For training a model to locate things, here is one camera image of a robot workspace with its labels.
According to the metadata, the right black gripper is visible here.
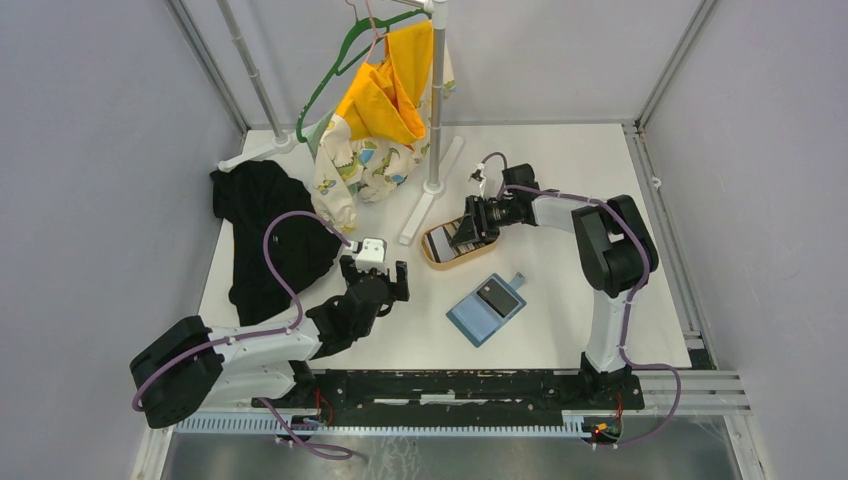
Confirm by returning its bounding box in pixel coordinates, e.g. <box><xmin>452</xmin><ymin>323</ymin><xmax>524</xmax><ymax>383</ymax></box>
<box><xmin>450</xmin><ymin>195</ymin><xmax>517</xmax><ymax>247</ymax></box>

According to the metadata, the oval wooden card tray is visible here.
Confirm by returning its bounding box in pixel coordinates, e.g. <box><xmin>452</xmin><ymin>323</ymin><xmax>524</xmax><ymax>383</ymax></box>
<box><xmin>420</xmin><ymin>218</ymin><xmax>497</xmax><ymax>271</ymax></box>

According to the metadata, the dark credit card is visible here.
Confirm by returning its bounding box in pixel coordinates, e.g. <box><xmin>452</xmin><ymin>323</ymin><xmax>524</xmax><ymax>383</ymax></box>
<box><xmin>476</xmin><ymin>276</ymin><xmax>523</xmax><ymax>319</ymax></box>

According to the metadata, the blue card holder wallet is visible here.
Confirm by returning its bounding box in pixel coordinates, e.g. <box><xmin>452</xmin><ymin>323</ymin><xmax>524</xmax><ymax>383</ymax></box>
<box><xmin>446</xmin><ymin>272</ymin><xmax>527</xmax><ymax>348</ymax></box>

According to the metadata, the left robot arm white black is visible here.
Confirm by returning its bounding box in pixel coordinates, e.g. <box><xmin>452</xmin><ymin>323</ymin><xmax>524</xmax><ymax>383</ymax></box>
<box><xmin>129</xmin><ymin>255</ymin><xmax>410</xmax><ymax>429</ymax></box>

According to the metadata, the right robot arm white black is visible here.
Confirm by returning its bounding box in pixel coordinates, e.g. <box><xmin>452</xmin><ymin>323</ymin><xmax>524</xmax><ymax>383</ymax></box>
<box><xmin>446</xmin><ymin>164</ymin><xmax>659</xmax><ymax>408</ymax></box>

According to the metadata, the yellow dinosaur print jacket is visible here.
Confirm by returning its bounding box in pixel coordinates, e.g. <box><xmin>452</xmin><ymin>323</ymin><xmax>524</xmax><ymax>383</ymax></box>
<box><xmin>309</xmin><ymin>20</ymin><xmax>434</xmax><ymax>232</ymax></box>

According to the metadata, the white metal clothes rack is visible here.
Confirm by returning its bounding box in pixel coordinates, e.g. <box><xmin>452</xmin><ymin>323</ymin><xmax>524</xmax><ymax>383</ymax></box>
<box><xmin>217</xmin><ymin>1</ymin><xmax>463</xmax><ymax>245</ymax></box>

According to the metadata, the green clothes hanger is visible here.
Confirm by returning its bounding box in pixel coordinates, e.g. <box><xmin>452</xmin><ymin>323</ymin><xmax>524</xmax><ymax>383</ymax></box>
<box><xmin>295</xmin><ymin>8</ymin><xmax>432</xmax><ymax>143</ymax></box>

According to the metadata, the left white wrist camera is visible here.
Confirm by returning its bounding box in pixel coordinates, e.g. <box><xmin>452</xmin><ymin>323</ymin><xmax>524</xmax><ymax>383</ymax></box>
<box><xmin>348</xmin><ymin>238</ymin><xmax>387</xmax><ymax>273</ymax></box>

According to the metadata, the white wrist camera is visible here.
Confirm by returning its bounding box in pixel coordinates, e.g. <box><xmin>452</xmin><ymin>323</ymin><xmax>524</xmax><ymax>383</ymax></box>
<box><xmin>348</xmin><ymin>238</ymin><xmax>387</xmax><ymax>273</ymax></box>
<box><xmin>469</xmin><ymin>162</ymin><xmax>488</xmax><ymax>198</ymax></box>

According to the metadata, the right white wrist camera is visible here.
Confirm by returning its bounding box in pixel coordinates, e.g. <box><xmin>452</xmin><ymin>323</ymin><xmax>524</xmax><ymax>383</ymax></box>
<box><xmin>469</xmin><ymin>162</ymin><xmax>488</xmax><ymax>198</ymax></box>

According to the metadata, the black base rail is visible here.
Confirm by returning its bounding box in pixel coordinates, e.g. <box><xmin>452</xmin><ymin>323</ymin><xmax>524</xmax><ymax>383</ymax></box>
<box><xmin>271</xmin><ymin>370</ymin><xmax>645</xmax><ymax>428</ymax></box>

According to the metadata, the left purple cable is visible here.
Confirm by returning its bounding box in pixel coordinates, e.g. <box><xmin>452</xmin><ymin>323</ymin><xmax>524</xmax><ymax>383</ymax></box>
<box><xmin>131</xmin><ymin>210</ymin><xmax>356</xmax><ymax>413</ymax></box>

